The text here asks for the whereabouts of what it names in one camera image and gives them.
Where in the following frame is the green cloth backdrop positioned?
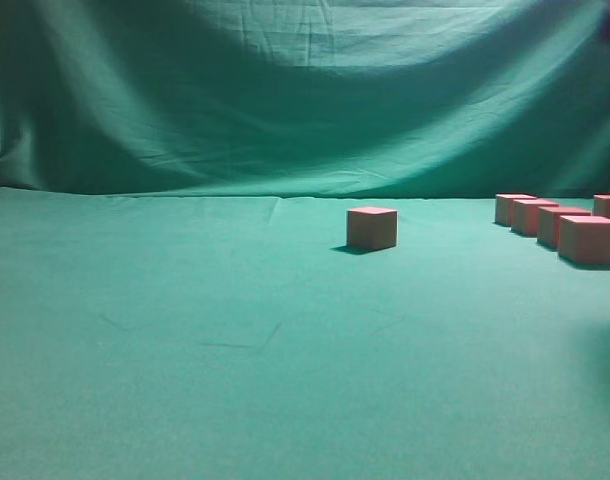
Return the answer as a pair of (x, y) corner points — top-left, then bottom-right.
(0, 1), (610, 479)

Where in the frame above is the pink cube column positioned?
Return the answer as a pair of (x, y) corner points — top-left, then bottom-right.
(537, 206), (591, 250)
(593, 194), (610, 219)
(494, 193), (536, 227)
(346, 207), (398, 251)
(558, 215), (610, 266)
(511, 199), (559, 237)

